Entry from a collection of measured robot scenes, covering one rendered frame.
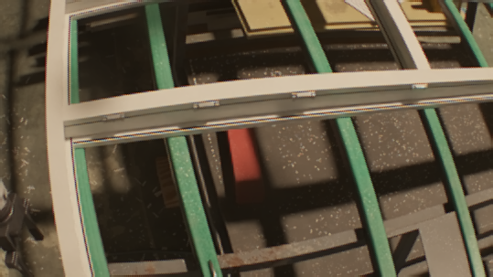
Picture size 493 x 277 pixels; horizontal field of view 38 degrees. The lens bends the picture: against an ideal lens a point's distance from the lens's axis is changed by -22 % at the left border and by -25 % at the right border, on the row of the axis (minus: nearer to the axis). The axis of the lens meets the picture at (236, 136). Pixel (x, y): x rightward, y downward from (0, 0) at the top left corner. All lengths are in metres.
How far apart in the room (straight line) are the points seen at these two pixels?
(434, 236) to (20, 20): 2.26
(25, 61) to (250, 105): 1.60
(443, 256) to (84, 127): 0.82
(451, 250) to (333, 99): 0.47
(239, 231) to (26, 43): 1.60
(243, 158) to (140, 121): 0.37
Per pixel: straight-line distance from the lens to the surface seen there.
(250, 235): 1.96
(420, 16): 2.52
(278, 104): 1.78
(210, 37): 2.31
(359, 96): 1.82
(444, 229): 1.73
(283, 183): 2.05
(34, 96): 3.06
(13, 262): 1.60
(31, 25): 3.37
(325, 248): 1.68
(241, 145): 2.05
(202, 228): 1.64
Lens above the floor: 2.23
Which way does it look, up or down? 51 degrees down
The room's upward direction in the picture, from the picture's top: 5 degrees clockwise
